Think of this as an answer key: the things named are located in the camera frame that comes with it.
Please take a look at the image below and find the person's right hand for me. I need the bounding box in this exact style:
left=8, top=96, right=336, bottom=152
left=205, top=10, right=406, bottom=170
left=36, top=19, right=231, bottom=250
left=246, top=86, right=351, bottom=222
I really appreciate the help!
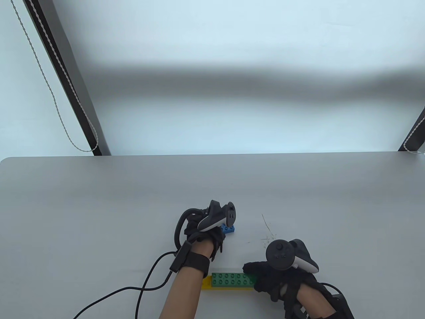
left=243, top=261, right=316, bottom=319

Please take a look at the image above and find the person's left hand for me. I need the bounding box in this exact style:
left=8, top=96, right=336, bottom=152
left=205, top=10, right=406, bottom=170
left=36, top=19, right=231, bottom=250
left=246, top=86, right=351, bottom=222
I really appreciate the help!
left=184, top=214, right=227, bottom=264

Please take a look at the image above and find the green lego brick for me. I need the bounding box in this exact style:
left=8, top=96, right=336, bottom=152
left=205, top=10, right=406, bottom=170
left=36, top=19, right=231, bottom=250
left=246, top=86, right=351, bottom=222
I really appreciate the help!
left=212, top=272, right=235, bottom=287
left=234, top=272, right=258, bottom=287

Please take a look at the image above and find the person's left forearm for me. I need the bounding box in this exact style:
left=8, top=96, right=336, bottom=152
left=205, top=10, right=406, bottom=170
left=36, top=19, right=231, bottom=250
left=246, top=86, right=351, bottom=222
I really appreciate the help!
left=159, top=240, right=213, bottom=319

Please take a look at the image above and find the person's right forearm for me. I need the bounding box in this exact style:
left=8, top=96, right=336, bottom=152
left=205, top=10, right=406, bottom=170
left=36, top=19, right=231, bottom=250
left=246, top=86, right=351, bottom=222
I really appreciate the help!
left=297, top=282, right=336, bottom=319

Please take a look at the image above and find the black wrist strap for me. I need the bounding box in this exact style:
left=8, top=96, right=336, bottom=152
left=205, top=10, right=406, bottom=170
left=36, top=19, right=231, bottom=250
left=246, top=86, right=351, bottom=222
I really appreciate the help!
left=179, top=252, right=211, bottom=276

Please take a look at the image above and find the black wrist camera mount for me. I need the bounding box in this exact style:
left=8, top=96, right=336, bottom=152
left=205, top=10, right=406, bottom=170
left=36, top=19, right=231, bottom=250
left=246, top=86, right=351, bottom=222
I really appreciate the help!
left=170, top=241, right=193, bottom=273
left=330, top=292, right=354, bottom=319

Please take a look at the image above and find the black cable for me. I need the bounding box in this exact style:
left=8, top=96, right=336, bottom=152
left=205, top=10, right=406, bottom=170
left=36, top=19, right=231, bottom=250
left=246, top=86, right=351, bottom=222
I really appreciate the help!
left=72, top=251, right=176, bottom=319
left=319, top=282, right=346, bottom=297

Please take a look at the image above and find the white twisted cord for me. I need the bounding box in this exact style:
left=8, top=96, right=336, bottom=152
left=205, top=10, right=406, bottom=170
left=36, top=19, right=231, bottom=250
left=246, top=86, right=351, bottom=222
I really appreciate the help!
left=10, top=0, right=99, bottom=153
left=401, top=107, right=425, bottom=154

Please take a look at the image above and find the black frame post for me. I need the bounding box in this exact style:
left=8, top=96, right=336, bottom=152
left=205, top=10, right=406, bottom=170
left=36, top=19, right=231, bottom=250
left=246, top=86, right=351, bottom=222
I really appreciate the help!
left=23, top=0, right=112, bottom=157
left=398, top=106, right=425, bottom=153

